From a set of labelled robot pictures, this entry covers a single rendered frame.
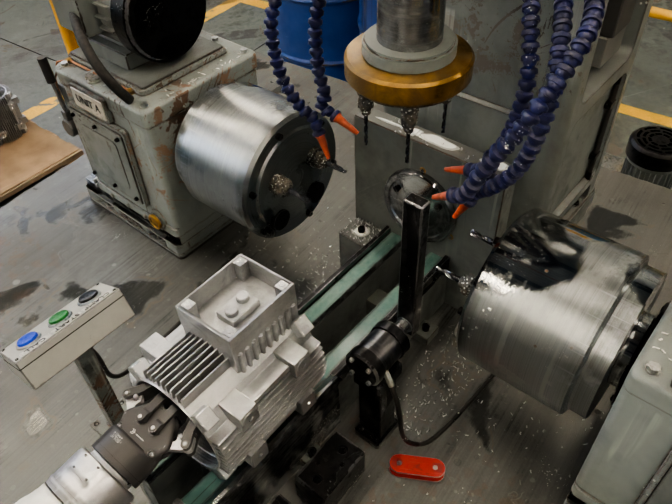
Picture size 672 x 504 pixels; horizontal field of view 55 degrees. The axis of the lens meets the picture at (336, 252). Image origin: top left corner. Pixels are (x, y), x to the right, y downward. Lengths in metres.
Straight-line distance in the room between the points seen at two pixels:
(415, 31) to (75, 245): 0.94
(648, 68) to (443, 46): 3.05
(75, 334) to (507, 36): 0.78
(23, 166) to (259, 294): 2.27
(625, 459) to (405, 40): 0.60
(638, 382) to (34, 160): 2.67
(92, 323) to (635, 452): 0.74
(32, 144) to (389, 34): 2.47
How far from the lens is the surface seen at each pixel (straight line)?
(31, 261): 1.53
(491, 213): 1.07
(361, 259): 1.19
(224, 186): 1.13
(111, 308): 0.99
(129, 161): 1.32
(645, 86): 3.74
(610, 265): 0.89
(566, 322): 0.85
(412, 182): 1.12
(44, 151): 3.11
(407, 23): 0.86
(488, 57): 1.10
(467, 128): 1.17
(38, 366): 0.97
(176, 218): 1.34
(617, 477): 0.96
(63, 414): 1.24
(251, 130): 1.11
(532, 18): 0.85
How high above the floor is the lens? 1.77
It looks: 45 degrees down
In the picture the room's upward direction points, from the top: 3 degrees counter-clockwise
